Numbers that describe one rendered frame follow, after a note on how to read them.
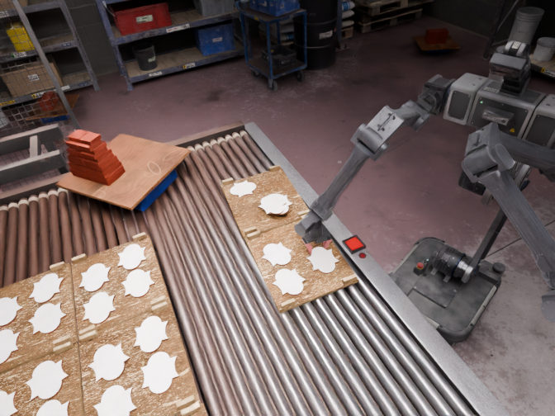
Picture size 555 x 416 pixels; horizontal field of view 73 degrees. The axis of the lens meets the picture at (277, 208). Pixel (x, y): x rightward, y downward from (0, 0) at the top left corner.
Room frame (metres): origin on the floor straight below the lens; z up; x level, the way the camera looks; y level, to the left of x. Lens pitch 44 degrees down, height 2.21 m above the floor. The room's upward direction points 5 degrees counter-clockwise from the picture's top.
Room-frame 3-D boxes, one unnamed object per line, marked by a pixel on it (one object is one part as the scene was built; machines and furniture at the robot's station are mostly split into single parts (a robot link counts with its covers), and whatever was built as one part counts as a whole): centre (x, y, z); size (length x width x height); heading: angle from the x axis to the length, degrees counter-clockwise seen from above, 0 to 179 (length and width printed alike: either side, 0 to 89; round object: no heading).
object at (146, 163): (1.65, 0.79, 1.03); 0.50 x 0.50 x 0.02; 62
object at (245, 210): (1.41, 0.06, 0.93); 0.41 x 0.35 x 0.02; 18
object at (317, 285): (1.02, -0.07, 0.93); 0.41 x 0.35 x 0.02; 19
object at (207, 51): (5.67, 0.70, 0.32); 0.50 x 0.41 x 0.37; 109
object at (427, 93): (1.33, -0.63, 1.45); 0.09 x 0.08 x 0.12; 43
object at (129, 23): (5.30, 1.53, 0.78); 0.66 x 0.45 x 0.28; 113
